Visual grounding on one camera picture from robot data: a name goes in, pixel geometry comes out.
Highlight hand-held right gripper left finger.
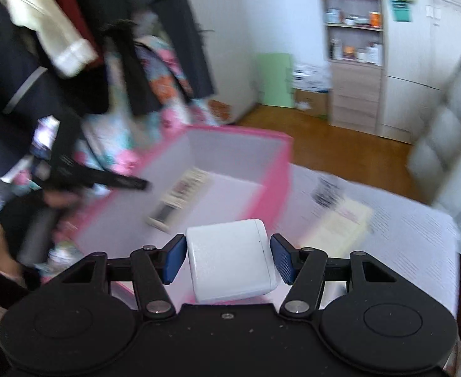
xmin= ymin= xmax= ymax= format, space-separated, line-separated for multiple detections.
xmin=52 ymin=235 xmax=186 ymax=320

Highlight yellowish remote control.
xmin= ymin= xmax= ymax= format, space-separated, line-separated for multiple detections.
xmin=313 ymin=196 xmax=374 ymax=246

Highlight wooden shelf cabinet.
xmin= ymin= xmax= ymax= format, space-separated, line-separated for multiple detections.
xmin=319 ymin=0 xmax=384 ymax=130

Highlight white remote control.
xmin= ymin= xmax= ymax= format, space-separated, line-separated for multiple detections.
xmin=148 ymin=167 xmax=213 ymax=233

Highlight light wooden wardrobe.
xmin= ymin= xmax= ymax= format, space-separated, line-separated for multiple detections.
xmin=376 ymin=0 xmax=461 ymax=144

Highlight dark grey hanging coat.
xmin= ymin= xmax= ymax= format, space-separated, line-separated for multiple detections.
xmin=69 ymin=0 xmax=215 ymax=99

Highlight green folding table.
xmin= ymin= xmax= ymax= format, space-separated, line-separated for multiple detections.
xmin=257 ymin=52 xmax=296 ymax=107

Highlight teal hanging pocket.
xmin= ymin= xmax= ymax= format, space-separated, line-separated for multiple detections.
xmin=388 ymin=0 xmax=414 ymax=23

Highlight red hanging garment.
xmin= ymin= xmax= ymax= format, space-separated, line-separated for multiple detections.
xmin=52 ymin=0 xmax=105 ymax=67

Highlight white and blue packets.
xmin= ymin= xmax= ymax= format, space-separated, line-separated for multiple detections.
xmin=292 ymin=63 xmax=331 ymax=92

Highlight floral quilt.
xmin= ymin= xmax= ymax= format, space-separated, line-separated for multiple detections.
xmin=0 ymin=35 xmax=231 ymax=276

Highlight striped white bedsheet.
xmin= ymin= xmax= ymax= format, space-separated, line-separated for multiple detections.
xmin=285 ymin=163 xmax=461 ymax=319

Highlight black frayed hanging garment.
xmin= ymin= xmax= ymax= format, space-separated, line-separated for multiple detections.
xmin=101 ymin=19 xmax=164 ymax=116

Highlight white door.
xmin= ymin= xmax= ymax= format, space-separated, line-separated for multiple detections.
xmin=193 ymin=0 xmax=259 ymax=124

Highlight brown cardboard box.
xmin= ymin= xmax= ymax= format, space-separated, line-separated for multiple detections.
xmin=293 ymin=88 xmax=329 ymax=118

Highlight orange patterned bag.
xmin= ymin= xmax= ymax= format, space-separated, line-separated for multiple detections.
xmin=206 ymin=99 xmax=232 ymax=125

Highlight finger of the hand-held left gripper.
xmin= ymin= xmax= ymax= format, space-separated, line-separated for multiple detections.
xmin=85 ymin=171 xmax=152 ymax=192

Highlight white charger block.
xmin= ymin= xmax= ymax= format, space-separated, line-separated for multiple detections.
xmin=186 ymin=219 xmax=280 ymax=304

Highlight pale green puffer jacket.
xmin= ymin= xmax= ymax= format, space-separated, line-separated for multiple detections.
xmin=407 ymin=53 xmax=461 ymax=264

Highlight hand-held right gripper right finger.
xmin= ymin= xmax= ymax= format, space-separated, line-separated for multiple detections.
xmin=270 ymin=233 xmax=406 ymax=320

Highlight cream coat with fleece cuff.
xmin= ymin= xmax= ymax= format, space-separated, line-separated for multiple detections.
xmin=0 ymin=0 xmax=99 ymax=79

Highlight dark navy hanging jacket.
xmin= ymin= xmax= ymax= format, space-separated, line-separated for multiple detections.
xmin=0 ymin=0 xmax=109 ymax=177

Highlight pink cardboard box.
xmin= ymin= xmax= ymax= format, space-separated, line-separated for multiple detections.
xmin=73 ymin=124 xmax=294 ymax=303

